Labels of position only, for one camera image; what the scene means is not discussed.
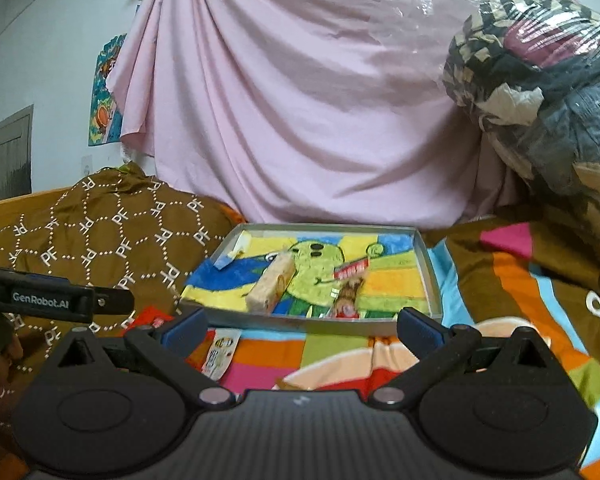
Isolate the pink draped cloth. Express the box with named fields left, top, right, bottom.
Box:
left=105, top=0, right=581, bottom=226

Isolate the brown patterned pillow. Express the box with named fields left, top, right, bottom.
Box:
left=0, top=162, right=246, bottom=480

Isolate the beige snack bar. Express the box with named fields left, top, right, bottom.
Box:
left=245, top=251, right=297, bottom=313

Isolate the grey shallow box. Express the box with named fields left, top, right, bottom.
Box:
left=178, top=222, right=443, bottom=337

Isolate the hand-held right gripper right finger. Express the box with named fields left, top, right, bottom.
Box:
left=370, top=307, right=553, bottom=408

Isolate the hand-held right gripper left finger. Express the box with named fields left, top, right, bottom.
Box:
left=45, top=307, right=236, bottom=408

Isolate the red dried tofu packet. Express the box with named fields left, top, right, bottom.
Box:
left=122, top=305, right=176, bottom=339

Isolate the colourful wall poster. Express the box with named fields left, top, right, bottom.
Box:
left=89, top=34, right=127, bottom=147

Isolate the clear plastic bag of clothes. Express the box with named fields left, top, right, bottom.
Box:
left=440, top=0, right=600, bottom=201

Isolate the red label snack packet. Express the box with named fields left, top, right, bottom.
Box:
left=325, top=255, right=372, bottom=320

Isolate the wooden bed frame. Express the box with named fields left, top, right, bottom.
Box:
left=0, top=187, right=76, bottom=241

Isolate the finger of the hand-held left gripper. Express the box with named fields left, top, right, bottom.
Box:
left=91, top=285, right=135, bottom=317

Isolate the cartoon drawing box liner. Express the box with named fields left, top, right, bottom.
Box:
left=186, top=230, right=428, bottom=319

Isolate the colourful printed blanket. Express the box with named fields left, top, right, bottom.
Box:
left=180, top=205, right=600, bottom=480

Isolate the white snack packet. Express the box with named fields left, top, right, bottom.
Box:
left=200, top=329, right=242, bottom=380

